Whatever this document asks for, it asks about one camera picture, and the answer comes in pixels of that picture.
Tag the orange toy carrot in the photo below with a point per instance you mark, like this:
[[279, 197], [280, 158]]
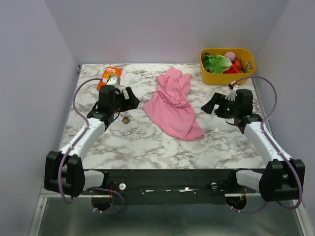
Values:
[[237, 67]]

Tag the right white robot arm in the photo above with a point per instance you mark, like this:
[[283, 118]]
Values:
[[283, 176]]

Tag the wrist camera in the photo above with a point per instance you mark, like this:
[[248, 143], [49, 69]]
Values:
[[114, 80], [232, 92]]

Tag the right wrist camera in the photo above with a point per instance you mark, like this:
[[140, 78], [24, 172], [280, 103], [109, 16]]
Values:
[[232, 92]]

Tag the round colourful brooch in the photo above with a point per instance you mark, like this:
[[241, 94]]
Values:
[[126, 120]]

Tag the yellow plastic bin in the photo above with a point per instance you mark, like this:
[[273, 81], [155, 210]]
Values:
[[243, 56]]

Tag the pink t-shirt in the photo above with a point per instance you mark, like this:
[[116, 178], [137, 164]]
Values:
[[169, 108]]

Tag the green toy lettuce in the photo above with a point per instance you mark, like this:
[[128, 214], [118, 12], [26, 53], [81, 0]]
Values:
[[216, 64]]

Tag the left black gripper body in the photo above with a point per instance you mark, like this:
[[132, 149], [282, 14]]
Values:
[[117, 105]]

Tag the black base frame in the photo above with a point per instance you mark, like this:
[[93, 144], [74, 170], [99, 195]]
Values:
[[169, 187]]

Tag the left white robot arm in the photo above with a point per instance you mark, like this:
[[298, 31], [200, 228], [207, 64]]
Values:
[[64, 171]]

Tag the red toy pepper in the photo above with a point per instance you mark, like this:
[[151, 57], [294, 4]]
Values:
[[232, 70]]

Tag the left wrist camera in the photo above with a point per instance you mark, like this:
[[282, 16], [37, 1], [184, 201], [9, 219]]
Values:
[[114, 80]]

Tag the pink toy ball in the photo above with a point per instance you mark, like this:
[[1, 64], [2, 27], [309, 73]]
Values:
[[230, 55]]

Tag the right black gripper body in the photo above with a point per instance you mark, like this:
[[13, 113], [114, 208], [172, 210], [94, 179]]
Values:
[[220, 105]]

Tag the orange razor box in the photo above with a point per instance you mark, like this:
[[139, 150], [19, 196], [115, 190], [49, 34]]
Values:
[[110, 70]]

